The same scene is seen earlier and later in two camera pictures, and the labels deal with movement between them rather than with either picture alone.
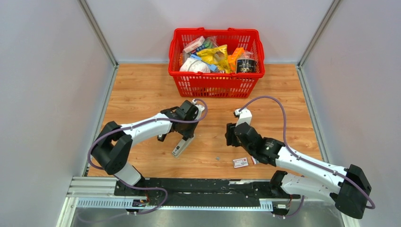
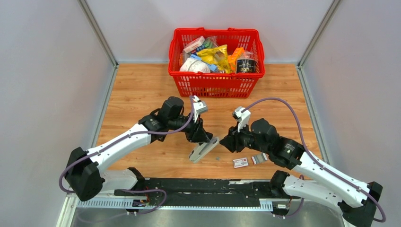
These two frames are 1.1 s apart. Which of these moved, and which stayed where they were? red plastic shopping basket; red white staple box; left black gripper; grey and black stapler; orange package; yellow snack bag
Moved: grey and black stapler; left black gripper
Stayed: red white staple box; yellow snack bag; red plastic shopping basket; orange package
